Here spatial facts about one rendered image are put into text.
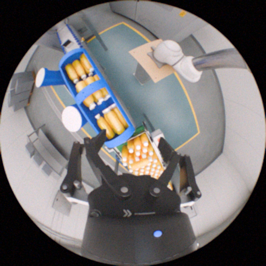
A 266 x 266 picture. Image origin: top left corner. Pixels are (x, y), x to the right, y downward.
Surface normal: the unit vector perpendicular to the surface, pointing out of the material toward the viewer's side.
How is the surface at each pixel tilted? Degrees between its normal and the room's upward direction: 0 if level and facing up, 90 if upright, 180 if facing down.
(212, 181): 90
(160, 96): 0
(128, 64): 0
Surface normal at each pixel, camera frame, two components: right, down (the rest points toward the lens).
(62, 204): 0.80, -0.54
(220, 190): -0.59, -0.71
